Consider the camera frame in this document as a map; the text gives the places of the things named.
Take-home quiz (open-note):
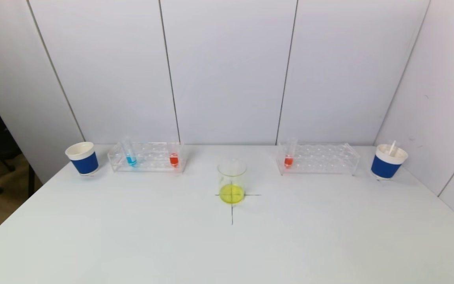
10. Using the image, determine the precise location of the clear glass beaker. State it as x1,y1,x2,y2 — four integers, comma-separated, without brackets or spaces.
217,159,247,204

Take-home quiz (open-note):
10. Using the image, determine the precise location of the test tube with red liquid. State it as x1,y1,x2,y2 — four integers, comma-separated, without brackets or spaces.
284,138,298,168
168,138,179,168

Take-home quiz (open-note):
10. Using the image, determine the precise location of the clear acrylic test tube rack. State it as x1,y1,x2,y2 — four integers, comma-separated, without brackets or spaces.
276,143,361,175
107,142,186,173

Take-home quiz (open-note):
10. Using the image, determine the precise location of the test tube with blue liquid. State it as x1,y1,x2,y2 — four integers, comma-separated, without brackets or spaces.
122,136,137,167

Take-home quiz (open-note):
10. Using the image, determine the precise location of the blue and white paper cup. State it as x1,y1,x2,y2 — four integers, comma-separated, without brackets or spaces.
65,142,99,176
371,144,409,180

